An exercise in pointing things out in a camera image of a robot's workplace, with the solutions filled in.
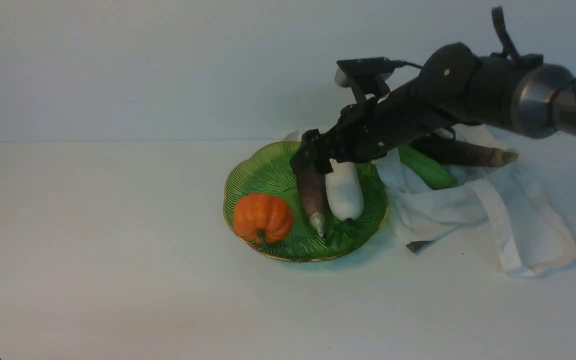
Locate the white radish with leaves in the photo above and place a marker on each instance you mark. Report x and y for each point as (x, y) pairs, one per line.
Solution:
(343, 190)

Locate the white cloth tote bag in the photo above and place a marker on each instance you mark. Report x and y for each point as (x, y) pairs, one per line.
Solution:
(504, 207)

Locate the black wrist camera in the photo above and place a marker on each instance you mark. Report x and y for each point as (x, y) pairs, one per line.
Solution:
(366, 77)

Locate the orange toy pumpkin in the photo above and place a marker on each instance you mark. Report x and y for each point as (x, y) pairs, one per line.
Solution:
(262, 218)

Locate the green scalloped plate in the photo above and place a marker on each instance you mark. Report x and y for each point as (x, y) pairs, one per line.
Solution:
(268, 171)

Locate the dark purple eggplant in bag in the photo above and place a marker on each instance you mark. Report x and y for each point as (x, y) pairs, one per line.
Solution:
(460, 153)

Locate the purple eggplant on plate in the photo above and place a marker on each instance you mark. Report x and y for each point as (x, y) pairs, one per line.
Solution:
(311, 190)

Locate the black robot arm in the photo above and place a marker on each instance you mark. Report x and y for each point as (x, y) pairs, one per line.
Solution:
(454, 87)

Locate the green cucumber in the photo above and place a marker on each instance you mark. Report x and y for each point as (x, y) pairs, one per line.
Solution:
(431, 172)

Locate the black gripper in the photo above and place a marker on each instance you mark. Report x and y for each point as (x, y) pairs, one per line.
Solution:
(370, 129)

